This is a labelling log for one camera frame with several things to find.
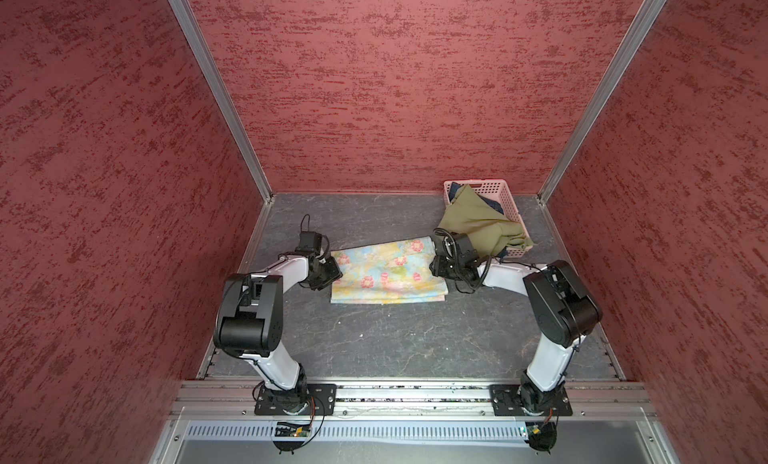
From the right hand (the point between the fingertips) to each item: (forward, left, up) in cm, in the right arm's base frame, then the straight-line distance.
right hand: (433, 273), depth 98 cm
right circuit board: (-44, -22, -3) cm, 49 cm away
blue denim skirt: (+34, -12, +7) cm, 37 cm away
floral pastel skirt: (+1, +15, +1) cm, 15 cm away
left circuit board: (-42, +41, -3) cm, 59 cm away
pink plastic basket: (+37, -30, +2) cm, 47 cm away
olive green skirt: (+10, -18, +10) cm, 23 cm away
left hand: (-2, +32, +1) cm, 32 cm away
